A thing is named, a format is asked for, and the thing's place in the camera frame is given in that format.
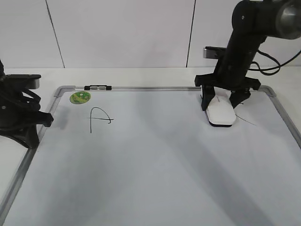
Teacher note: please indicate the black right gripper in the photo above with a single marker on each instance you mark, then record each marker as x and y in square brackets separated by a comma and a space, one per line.
[226, 76]

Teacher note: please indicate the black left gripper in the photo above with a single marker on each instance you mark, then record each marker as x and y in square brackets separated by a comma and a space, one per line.
[20, 109]

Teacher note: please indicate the white eraser with black base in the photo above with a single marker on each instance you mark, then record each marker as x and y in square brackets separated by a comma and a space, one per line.
[220, 112]

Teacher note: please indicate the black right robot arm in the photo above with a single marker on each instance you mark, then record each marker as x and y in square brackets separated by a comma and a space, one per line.
[252, 22]

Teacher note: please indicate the round green magnet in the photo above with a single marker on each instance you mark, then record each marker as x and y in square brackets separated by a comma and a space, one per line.
[80, 97]

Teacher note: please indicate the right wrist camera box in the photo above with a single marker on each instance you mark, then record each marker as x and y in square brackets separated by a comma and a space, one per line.
[210, 52]

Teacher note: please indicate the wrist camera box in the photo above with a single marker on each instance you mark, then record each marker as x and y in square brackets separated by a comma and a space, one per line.
[23, 81]
[210, 52]

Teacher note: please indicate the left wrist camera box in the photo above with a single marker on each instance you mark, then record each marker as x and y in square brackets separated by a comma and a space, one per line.
[23, 81]

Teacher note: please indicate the black hanging clip on frame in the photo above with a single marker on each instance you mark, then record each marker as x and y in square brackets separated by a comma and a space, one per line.
[97, 87]

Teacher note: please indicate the white board with grey frame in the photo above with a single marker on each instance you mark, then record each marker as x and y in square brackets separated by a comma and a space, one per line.
[149, 157]

